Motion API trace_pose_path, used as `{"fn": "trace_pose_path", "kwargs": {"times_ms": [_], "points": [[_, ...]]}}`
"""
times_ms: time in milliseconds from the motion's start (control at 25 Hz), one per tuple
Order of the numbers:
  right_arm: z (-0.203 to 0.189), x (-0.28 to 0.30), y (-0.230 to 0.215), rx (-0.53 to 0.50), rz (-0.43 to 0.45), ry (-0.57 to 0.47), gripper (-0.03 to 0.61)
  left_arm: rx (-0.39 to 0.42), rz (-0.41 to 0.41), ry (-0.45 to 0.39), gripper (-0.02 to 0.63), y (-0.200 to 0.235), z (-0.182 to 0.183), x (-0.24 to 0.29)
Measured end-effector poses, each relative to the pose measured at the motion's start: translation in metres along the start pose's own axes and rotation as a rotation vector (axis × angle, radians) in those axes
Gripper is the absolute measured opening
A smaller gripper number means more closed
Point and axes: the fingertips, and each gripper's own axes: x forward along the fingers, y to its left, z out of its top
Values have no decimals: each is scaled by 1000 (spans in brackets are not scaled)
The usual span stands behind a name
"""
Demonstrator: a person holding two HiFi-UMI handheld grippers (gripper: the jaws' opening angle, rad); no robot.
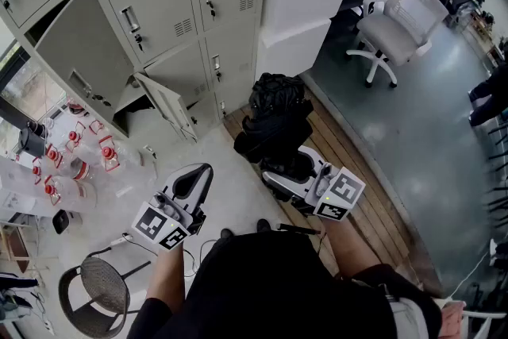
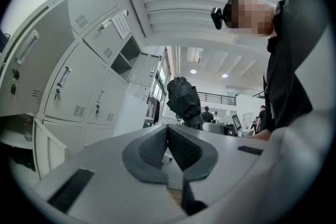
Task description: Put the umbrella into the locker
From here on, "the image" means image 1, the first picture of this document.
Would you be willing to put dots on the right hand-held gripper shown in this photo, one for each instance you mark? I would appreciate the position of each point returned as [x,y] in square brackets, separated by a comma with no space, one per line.
[344,190]

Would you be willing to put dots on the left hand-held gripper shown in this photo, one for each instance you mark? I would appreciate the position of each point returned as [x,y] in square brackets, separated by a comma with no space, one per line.
[152,224]

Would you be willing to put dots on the grey metal locker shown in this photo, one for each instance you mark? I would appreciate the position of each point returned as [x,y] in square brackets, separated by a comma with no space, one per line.
[158,4]

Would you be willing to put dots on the person's left forearm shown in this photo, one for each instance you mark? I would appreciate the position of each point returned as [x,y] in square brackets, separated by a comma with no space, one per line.
[166,278]

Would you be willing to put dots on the person's right forearm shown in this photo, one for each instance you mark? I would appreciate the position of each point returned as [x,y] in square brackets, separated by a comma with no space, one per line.
[349,246]

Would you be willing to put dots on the black rod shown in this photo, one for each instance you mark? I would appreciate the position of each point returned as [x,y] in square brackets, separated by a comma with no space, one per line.
[297,228]

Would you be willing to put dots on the person's black left shoe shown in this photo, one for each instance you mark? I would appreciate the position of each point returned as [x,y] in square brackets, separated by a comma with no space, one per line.
[226,233]

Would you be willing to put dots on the person's black shoe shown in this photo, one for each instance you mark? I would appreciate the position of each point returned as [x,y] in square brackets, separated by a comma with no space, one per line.
[226,233]
[264,225]

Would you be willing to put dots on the person's black right shoe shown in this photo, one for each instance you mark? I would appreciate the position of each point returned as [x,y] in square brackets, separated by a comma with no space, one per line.
[264,225]

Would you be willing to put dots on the white power strip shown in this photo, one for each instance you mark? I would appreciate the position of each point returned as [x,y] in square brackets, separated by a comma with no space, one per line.
[121,240]

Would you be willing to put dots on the cluster of clear red-lidded jars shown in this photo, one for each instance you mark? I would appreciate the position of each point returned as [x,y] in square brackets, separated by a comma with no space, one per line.
[75,166]

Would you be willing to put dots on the person's torso in dark clothing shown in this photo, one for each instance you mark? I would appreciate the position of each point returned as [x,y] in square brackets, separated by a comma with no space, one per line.
[270,290]

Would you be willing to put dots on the small black box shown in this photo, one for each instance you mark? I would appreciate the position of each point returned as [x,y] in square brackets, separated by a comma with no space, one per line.
[61,221]

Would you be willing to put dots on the black mesh chair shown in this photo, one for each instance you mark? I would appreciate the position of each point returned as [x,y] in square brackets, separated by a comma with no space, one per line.
[99,290]

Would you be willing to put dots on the black kettle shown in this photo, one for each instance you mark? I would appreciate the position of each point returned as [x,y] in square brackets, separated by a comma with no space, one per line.
[31,141]

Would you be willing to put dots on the white office chair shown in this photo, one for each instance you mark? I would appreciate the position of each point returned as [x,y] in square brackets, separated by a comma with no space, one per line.
[401,24]

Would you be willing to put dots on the wooden stool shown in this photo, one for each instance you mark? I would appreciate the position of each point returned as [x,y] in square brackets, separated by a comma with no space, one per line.
[14,246]

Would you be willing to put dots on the row of black chairs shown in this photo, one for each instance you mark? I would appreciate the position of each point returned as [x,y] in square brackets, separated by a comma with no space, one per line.
[499,178]

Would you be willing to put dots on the pink cloth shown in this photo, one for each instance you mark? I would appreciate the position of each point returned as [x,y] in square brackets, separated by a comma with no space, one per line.
[450,319]

